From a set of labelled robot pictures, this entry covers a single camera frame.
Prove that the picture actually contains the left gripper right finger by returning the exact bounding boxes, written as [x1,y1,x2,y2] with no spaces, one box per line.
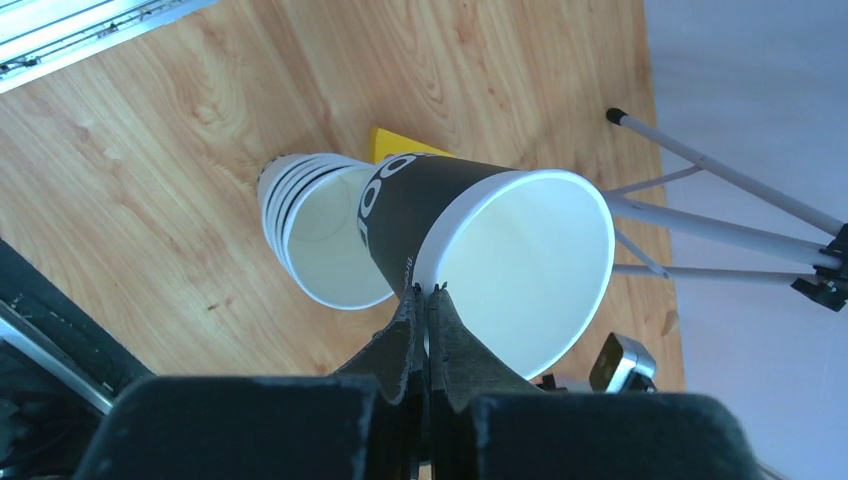
[427,284,530,412]

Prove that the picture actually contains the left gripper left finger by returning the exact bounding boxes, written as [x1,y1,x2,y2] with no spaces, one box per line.
[333,285,424,405]

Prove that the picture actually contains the black paper coffee cup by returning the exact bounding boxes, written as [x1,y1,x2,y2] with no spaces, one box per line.
[356,153,615,379]

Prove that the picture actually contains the stack of paper cups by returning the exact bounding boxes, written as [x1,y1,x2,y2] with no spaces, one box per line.
[257,153,393,310]

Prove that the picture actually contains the yellow triangular plastic stand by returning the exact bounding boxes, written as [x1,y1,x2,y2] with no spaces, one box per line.
[368,127,453,165]

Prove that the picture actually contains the grey tripod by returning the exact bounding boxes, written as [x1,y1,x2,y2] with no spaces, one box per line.
[603,107,847,314]

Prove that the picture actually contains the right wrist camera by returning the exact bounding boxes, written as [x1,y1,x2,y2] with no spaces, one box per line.
[536,332,658,395]

